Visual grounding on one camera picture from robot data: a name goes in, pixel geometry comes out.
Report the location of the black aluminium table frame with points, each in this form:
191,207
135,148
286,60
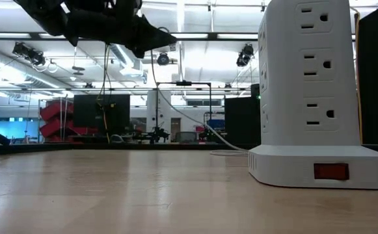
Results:
78,148

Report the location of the blue lit screen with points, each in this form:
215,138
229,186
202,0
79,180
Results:
9,128

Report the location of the black round ceiling lamp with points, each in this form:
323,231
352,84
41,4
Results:
163,59

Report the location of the red storage bins stack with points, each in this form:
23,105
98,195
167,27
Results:
53,112

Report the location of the white power strip tower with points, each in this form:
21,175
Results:
305,156

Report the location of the small black distant robot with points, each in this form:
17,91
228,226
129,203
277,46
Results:
157,133

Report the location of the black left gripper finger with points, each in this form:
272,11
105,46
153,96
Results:
153,35
140,51

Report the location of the black horizontal frame beam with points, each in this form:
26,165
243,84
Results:
208,36

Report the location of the black metal stand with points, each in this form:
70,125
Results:
183,83

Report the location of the silver ceiling duct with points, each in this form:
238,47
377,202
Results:
0,65

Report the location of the black monitor panel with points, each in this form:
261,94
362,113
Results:
84,113

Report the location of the black ceiling camera cluster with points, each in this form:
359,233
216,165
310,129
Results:
29,53
244,57

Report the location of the black cabinet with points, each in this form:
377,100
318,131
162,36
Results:
240,120

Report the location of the white pillar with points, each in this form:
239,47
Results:
166,123

